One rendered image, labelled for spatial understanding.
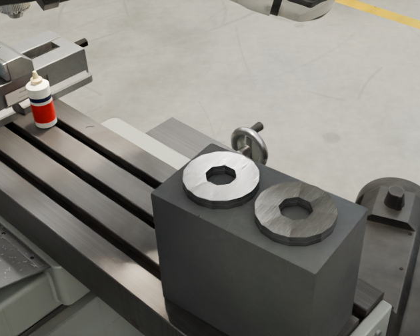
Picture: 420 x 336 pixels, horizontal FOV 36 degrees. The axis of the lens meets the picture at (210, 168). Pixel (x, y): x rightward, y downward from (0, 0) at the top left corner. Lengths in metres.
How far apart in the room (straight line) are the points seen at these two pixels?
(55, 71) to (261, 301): 0.72
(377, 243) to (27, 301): 0.76
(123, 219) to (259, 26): 2.70
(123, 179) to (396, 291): 0.62
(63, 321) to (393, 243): 0.72
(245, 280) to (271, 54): 2.66
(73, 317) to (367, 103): 2.07
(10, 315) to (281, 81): 2.24
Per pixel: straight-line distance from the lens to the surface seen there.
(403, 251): 1.46
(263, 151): 1.57
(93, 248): 0.96
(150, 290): 0.90
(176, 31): 3.59
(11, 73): 1.24
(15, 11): 1.01
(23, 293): 1.09
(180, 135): 1.50
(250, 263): 0.71
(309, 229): 0.68
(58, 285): 1.10
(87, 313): 1.20
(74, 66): 1.32
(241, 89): 3.05
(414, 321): 1.37
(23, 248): 1.10
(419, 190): 1.62
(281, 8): 1.02
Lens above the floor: 1.62
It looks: 39 degrees down
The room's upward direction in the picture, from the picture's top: 3 degrees counter-clockwise
